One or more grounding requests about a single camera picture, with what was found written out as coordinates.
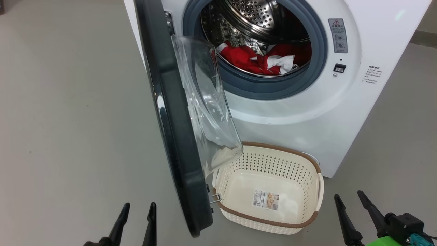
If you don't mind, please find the black printed text sticker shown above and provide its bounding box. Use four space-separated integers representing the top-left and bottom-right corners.
362 65 383 86

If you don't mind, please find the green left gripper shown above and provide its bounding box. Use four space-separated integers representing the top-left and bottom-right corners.
84 202 157 246

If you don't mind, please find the black round glass washer door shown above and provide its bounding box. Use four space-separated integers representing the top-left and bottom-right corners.
134 0 244 238

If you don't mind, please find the cream perforated basket brown rim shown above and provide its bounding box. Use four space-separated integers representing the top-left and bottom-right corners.
211 142 324 235

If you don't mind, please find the printed product label sticker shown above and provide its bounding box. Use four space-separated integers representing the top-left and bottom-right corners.
252 190 280 210

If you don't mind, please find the red and white garment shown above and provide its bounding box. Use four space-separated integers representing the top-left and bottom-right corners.
261 44 312 76

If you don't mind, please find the silver metal door hinge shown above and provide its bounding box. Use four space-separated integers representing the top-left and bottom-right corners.
164 11 174 35

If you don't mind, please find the stainless steel perforated drum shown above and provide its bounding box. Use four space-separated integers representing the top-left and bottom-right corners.
201 0 312 77

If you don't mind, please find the white front-load washing machine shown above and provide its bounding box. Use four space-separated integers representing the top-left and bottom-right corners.
124 0 432 178

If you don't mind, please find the grey warning label sticker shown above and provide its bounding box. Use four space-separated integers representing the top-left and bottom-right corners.
328 18 348 54

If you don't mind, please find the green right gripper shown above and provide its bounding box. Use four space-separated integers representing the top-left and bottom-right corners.
334 190 408 246

